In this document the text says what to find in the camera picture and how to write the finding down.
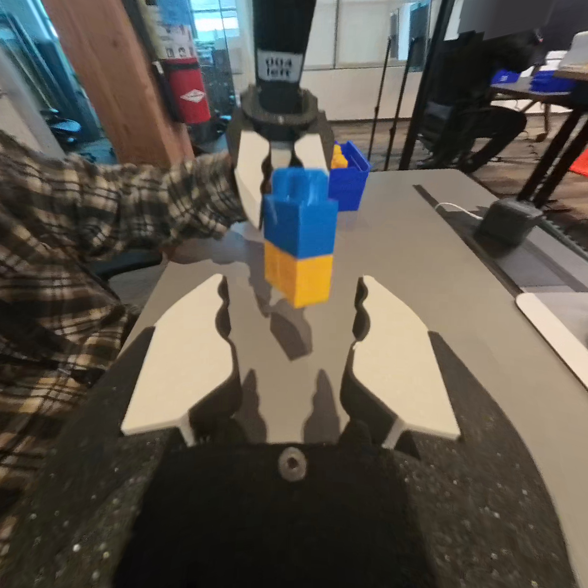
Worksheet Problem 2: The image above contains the blue two-stud block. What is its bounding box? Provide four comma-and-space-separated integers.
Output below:
263, 168, 339, 258

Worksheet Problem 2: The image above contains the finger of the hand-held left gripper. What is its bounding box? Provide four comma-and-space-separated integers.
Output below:
294, 133, 330, 175
234, 130, 273, 229

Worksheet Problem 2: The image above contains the black floor pole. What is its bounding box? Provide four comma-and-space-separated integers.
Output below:
399, 0, 455, 171

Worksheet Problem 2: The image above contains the red fire extinguisher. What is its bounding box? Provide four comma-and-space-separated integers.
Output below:
147, 0, 213, 125

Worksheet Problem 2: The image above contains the person's plaid shirt torso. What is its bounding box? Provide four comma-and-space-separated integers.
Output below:
0, 131, 143, 543

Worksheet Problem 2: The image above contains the wooden post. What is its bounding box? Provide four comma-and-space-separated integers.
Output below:
41, 0, 194, 168

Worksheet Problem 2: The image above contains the dark grey power adapter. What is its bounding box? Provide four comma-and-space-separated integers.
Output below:
475, 198, 546, 246

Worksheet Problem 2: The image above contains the yellow two-stud block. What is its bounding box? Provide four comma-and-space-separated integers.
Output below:
264, 241, 334, 308

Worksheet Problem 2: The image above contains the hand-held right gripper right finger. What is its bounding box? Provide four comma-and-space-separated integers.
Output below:
340, 276, 461, 448

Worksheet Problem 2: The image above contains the white stand with base plate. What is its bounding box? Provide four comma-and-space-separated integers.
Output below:
515, 292, 588, 389

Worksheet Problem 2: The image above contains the white cable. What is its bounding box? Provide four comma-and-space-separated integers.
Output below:
434, 202, 484, 222

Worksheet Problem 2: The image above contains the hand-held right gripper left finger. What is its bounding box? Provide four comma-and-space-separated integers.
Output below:
120, 274, 242, 446

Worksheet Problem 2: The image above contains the wooden desk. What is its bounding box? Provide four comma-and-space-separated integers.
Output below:
489, 69, 588, 207

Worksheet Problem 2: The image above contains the black office chair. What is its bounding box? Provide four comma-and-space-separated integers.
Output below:
41, 108, 83, 148

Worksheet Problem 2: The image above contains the blue plastic bin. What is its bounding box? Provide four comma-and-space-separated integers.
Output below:
328, 140, 371, 212

